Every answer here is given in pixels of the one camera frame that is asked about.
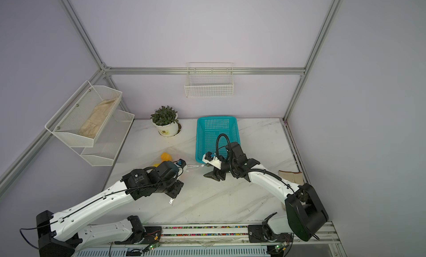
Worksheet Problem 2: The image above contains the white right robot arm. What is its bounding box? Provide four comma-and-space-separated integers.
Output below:
203, 142, 329, 241

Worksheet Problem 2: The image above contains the white two-tier mesh shelf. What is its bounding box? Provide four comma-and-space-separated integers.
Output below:
45, 81, 134, 167

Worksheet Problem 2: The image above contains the orange pear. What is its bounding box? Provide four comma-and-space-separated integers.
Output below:
160, 152, 173, 161

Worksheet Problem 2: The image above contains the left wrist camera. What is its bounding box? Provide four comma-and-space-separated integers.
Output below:
176, 159, 186, 169

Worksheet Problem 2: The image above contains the white plastic flower pot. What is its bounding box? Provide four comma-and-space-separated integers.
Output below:
152, 118, 180, 138

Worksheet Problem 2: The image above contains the aluminium front rail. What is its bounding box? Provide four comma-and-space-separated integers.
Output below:
74, 223, 346, 257

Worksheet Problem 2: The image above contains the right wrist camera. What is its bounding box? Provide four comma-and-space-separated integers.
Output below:
202, 151, 222, 169

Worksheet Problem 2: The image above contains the white pot saucer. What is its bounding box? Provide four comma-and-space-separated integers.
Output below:
159, 123, 183, 138

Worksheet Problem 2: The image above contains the beige work glove on table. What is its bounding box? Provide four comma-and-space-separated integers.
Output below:
278, 170, 305, 185

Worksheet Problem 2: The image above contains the teal plastic basket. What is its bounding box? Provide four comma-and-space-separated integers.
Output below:
195, 116, 241, 164

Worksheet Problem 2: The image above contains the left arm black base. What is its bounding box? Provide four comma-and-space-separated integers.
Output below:
114, 215, 163, 245

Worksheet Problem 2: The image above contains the white wire wall basket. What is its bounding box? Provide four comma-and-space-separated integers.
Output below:
184, 62, 234, 98

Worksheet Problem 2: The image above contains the beige glove on shelf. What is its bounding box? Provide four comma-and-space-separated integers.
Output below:
78, 98, 117, 139

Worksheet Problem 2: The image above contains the green leafy plant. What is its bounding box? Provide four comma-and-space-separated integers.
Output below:
151, 106, 178, 126

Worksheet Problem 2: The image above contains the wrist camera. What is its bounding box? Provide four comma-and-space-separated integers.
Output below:
202, 151, 222, 169
176, 159, 186, 169

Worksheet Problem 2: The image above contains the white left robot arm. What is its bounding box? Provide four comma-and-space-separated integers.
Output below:
36, 159, 186, 257

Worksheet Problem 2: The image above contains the clear zip-top plastic bag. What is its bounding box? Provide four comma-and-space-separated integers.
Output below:
182, 164, 206, 173

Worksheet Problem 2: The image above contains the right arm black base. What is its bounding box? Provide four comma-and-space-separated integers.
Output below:
247, 212, 294, 243

